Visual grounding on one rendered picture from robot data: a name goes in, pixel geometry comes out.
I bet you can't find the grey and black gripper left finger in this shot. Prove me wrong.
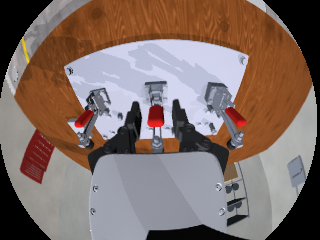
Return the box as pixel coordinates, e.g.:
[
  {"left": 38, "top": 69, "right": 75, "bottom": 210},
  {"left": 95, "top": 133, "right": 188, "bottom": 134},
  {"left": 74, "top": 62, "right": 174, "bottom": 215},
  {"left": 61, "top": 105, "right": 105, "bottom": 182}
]
[{"left": 88, "top": 101, "right": 142, "bottom": 176}]

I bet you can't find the black toggle clamp with red handle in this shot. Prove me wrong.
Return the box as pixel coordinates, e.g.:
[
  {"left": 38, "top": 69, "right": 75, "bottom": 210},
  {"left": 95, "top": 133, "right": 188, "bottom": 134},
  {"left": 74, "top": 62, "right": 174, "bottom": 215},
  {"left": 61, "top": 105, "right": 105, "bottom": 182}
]
[{"left": 74, "top": 88, "right": 111, "bottom": 150}]

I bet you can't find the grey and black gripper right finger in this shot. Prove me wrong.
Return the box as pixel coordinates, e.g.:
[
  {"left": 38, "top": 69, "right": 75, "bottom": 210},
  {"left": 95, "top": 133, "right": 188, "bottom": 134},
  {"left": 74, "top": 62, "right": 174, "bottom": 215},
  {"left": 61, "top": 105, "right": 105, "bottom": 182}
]
[{"left": 172, "top": 99, "right": 229, "bottom": 175}]

